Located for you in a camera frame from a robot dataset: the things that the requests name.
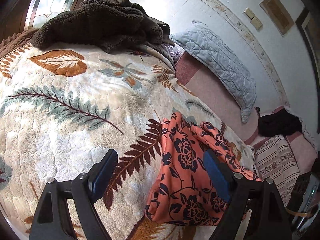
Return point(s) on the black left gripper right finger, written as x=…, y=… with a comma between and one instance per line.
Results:
x=268, y=219

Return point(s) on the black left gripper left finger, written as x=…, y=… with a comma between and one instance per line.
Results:
x=52, y=219

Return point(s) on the orange floral garment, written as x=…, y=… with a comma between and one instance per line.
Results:
x=183, y=193

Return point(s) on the striped floral pillow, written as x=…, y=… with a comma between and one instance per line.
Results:
x=274, y=159

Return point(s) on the black cloth on bed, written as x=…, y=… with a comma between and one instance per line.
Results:
x=280, y=122

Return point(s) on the cream leaf-pattern plush blanket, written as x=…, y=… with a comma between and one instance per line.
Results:
x=64, y=108

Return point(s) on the pink bed sheet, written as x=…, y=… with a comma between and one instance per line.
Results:
x=208, y=88

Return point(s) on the grey quilted pillow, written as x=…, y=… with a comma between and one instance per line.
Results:
x=208, y=48

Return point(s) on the dark brown fleece blanket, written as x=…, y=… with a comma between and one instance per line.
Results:
x=111, y=24

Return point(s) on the beige wall switch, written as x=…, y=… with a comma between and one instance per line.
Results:
x=253, y=19

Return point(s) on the brown framed wall panel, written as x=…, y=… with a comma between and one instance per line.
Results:
x=278, y=15

